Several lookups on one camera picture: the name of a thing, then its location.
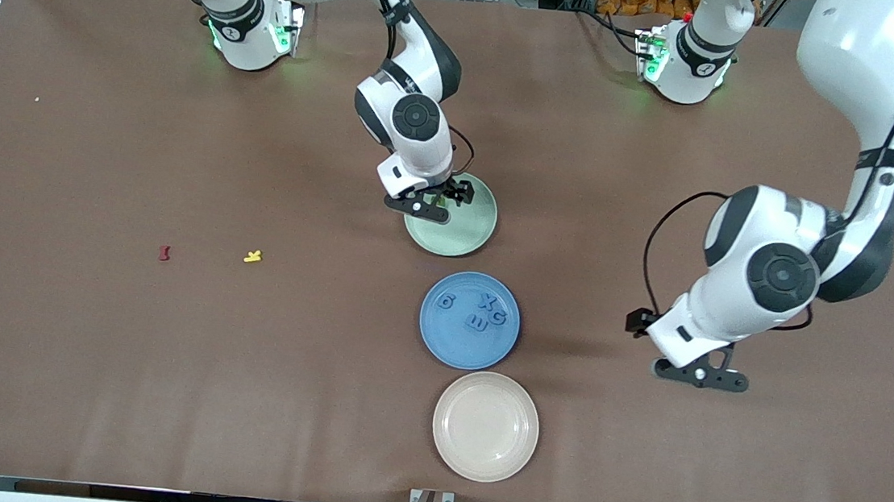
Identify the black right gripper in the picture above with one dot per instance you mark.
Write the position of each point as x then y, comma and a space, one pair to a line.
449, 190

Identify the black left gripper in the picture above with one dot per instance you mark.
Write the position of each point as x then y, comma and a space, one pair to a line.
633, 321

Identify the blue foam letter X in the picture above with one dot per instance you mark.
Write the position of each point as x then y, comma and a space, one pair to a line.
487, 301

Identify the blue foam number 9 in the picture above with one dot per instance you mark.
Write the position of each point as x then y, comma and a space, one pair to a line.
440, 303

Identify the blue foam letter G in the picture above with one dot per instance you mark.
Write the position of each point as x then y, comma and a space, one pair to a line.
490, 318

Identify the blue foam letter M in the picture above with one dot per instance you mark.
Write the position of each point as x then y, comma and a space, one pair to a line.
478, 323

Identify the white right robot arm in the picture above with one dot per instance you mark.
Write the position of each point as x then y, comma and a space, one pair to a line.
418, 119

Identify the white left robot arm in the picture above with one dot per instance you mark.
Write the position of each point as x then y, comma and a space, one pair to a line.
769, 271

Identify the green plate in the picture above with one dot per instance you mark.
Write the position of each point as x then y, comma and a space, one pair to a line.
466, 232

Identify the blue plate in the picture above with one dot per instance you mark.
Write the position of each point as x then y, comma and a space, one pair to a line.
455, 345

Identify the beige plate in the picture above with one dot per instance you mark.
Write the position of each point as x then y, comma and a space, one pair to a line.
485, 426

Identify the yellow foam letter K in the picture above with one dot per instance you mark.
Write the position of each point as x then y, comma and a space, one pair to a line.
252, 257

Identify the red foam letter I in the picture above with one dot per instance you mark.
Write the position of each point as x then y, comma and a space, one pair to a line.
164, 253

